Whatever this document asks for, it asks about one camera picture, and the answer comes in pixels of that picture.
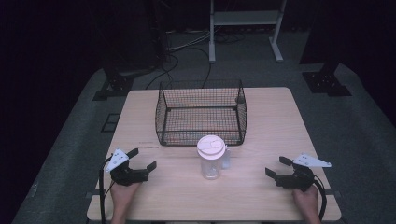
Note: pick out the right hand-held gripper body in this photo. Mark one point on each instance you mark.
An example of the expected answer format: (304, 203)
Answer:
(295, 177)

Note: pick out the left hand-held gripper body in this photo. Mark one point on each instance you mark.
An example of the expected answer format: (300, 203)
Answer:
(127, 174)

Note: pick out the clear cup with white lid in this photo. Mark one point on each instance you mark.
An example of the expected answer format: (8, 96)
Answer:
(211, 157)

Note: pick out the person's left hand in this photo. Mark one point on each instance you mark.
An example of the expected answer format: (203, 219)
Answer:
(123, 194)

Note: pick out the person's right hand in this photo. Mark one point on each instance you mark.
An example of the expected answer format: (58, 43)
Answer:
(306, 200)

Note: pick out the white metal stand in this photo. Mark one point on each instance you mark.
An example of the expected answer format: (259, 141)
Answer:
(246, 18)

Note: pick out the black stand base plate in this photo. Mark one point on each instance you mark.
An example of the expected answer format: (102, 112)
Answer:
(326, 82)
(112, 88)

